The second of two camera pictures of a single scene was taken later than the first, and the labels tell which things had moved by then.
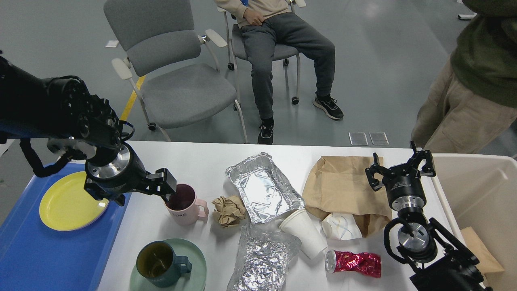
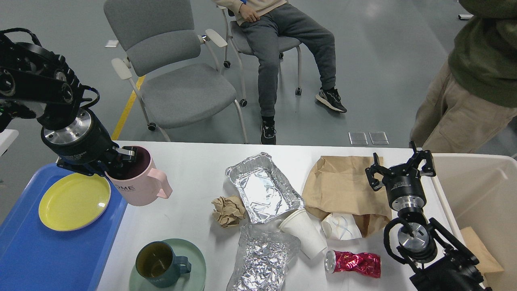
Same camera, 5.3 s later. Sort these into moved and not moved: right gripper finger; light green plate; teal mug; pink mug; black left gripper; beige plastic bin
Moved: black left gripper; pink mug
Not moved: teal mug; light green plate; right gripper finger; beige plastic bin
